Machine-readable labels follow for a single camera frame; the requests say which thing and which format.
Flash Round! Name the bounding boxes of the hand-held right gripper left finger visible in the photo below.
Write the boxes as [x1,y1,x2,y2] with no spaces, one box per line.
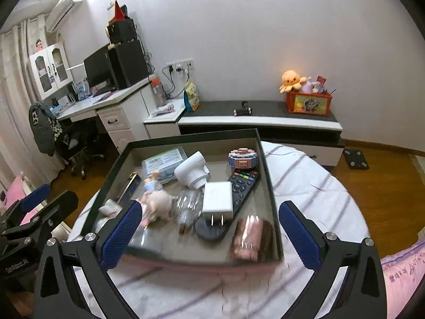
[33,199,143,319]

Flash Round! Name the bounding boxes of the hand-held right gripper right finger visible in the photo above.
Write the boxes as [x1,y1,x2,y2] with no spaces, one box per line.
[278,200,388,319]

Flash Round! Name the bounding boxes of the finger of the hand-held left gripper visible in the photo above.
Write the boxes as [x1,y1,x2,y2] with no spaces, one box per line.
[15,183,51,219]
[20,190,79,236]

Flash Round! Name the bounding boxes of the pink pig doll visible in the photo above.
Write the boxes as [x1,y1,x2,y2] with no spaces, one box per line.
[138,170,177,228]

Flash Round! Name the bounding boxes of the clear plastic bottle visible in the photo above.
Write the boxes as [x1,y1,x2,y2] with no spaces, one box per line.
[175,189,204,235]

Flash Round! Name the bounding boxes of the black remote control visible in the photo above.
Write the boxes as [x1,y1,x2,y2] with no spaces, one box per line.
[227,169,260,215]

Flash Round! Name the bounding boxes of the dark round disc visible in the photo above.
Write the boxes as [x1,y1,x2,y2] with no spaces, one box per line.
[194,215,230,241]

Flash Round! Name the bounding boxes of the clear plastic floss box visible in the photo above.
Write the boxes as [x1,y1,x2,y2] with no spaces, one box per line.
[142,147,188,184]

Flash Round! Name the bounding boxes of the white charger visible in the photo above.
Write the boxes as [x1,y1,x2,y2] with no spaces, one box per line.
[202,182,233,230]

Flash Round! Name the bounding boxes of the white rounded camera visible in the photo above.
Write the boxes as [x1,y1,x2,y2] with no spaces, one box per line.
[174,151,210,190]

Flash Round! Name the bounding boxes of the pink building block toy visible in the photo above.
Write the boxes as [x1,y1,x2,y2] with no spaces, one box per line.
[228,148,258,170]

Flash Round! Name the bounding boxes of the pink box with dark rim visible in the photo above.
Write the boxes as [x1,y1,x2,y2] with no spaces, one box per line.
[80,128,285,266]

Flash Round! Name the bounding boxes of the pink blanket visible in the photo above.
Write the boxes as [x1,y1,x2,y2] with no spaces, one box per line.
[0,176,44,226]

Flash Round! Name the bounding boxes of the white crumpled packet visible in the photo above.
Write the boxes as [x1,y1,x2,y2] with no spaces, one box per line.
[99,199,122,216]

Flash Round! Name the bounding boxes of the dark blue gold-trimmed box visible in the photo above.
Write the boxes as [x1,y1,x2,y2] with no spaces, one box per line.
[114,172,140,205]

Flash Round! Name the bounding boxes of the pink foil packet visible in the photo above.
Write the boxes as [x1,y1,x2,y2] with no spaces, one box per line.
[228,215,277,262]

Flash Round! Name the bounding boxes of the black office chair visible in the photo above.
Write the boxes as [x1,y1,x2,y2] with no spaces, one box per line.
[56,120,107,177]

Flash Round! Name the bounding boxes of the black white patterned jacket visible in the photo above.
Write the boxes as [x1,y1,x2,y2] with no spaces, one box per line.
[28,101,72,156]

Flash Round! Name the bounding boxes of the beige curtain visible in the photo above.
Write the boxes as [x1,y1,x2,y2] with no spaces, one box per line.
[0,13,67,190]

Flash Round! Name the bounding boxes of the black bathroom scale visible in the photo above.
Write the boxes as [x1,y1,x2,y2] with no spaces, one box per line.
[343,149,370,171]

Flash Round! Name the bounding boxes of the white desk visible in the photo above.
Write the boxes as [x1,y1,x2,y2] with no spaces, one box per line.
[55,73,156,155]

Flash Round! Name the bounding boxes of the pink printed pillow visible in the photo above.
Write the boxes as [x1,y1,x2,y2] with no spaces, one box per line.
[380,239,425,319]

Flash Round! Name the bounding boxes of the white nightstand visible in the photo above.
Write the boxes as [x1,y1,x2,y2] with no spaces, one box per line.
[143,99,186,139]

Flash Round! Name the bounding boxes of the white glass-door cabinet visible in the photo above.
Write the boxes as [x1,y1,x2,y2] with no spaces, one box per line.
[28,41,74,100]

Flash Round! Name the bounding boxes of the papers on nightstand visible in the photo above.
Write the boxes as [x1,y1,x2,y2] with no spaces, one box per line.
[153,104,176,116]

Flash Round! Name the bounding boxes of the low cabinet with black top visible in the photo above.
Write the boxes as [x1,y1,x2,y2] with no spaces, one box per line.
[177,100,346,168]

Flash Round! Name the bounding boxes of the orange printed toy box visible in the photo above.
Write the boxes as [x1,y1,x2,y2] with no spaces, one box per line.
[286,91,333,117]

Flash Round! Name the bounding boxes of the small black dumbbell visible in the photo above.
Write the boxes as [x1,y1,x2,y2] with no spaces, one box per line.
[233,100,253,116]

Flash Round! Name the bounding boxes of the black computer monitor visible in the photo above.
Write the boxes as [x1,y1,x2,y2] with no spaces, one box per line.
[83,44,115,90]

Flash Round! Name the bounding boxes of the clear bottle with red cap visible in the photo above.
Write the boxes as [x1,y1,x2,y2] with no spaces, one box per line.
[151,76,167,107]

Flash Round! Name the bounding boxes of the blue yellow snack bag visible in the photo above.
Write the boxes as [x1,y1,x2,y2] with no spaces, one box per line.
[184,80,201,112]

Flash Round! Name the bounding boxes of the orange octopus plush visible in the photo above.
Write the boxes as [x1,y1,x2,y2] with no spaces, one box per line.
[279,70,308,94]

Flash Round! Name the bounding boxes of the black computer tower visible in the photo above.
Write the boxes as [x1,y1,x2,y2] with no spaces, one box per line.
[108,39,149,89]

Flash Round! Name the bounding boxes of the black box on tower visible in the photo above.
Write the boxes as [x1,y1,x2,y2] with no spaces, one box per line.
[106,18,137,44]

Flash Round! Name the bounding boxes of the white air conditioner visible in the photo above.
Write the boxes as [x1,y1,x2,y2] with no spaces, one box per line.
[45,0,83,32]

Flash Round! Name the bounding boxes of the red triangular flag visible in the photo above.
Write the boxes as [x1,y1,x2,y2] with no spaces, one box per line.
[112,1,126,22]

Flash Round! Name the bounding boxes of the black power cable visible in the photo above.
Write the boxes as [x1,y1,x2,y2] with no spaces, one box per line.
[162,65,193,102]

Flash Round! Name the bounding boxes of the white wall power outlet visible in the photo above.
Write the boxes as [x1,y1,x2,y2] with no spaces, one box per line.
[166,59,194,70]

